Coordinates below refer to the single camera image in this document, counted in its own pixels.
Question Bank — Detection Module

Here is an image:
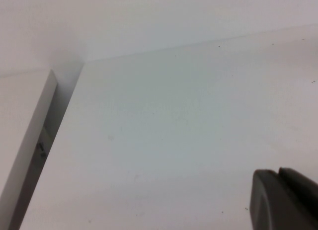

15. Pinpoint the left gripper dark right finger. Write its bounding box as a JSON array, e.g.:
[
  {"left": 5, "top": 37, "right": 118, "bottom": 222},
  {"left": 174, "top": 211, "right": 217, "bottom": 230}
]
[{"left": 278, "top": 167, "right": 318, "bottom": 211}]

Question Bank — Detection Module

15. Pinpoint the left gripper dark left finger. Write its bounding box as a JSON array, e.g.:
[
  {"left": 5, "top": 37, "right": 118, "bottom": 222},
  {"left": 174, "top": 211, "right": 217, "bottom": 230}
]
[{"left": 249, "top": 168, "right": 318, "bottom": 230}]

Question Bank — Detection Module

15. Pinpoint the white side table panel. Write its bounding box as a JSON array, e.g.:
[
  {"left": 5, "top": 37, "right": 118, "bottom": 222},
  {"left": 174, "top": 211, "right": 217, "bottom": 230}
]
[{"left": 0, "top": 69, "right": 59, "bottom": 230}]

